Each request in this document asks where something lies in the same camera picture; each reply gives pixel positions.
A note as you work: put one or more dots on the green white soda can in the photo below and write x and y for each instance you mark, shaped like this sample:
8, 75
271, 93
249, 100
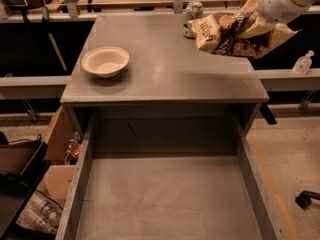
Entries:
194, 10

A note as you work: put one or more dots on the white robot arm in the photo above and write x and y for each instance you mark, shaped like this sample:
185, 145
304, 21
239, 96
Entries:
307, 4

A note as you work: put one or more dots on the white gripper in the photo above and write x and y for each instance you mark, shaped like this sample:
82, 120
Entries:
274, 4

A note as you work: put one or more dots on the plastic water bottles pack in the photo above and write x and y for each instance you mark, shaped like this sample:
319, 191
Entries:
41, 213

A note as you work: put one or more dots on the white paper bowl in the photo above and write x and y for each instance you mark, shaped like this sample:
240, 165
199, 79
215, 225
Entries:
105, 62

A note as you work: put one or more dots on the grey open drawer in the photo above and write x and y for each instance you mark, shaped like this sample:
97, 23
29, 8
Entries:
189, 178

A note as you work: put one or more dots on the cardboard box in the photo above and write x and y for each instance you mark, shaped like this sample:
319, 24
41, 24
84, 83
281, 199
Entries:
59, 176

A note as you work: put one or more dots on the clear sanitizer pump bottle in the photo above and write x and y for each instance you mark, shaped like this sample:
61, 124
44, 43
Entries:
303, 64

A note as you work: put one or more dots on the grey cabinet counter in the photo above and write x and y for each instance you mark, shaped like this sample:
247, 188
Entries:
164, 67

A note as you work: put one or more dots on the brown chip bag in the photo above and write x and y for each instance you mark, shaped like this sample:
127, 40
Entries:
242, 34

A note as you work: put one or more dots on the black chair caster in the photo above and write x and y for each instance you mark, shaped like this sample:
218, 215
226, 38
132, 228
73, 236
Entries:
304, 199

